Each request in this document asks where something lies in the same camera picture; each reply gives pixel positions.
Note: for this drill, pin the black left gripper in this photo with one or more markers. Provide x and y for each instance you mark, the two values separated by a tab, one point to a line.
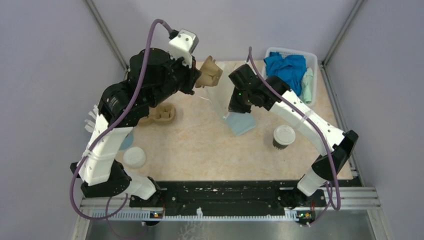
192	74

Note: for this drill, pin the light blue paper bag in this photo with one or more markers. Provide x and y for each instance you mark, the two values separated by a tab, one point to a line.
220	97

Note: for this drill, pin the white plastic cup lid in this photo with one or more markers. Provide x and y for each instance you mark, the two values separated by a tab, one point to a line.
284	134

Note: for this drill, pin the black paper coffee cup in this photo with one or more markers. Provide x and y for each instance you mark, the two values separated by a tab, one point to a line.
279	146

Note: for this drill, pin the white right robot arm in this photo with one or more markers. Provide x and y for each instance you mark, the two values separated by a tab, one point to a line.
334	145

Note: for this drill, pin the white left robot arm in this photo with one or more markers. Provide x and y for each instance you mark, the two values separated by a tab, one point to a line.
120	108

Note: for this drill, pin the brown cardboard cup carrier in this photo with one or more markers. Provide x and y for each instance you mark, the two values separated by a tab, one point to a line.
163	114

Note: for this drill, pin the stack of white lids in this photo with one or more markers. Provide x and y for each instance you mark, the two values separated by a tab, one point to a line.
134	157

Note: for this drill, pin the cup of white straws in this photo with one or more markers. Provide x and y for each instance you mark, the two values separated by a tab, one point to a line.
90	126

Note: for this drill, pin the blue cloth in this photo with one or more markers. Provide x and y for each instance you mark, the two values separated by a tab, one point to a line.
290	69

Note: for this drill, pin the light green cloth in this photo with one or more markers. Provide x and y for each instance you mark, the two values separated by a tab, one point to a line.
307	86

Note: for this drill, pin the white plastic basket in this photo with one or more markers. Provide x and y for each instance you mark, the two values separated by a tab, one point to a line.
311	62

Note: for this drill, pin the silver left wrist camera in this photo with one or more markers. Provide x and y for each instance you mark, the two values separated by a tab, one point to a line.
181	45

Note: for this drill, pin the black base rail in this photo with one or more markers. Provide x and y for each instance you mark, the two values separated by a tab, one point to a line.
229	198

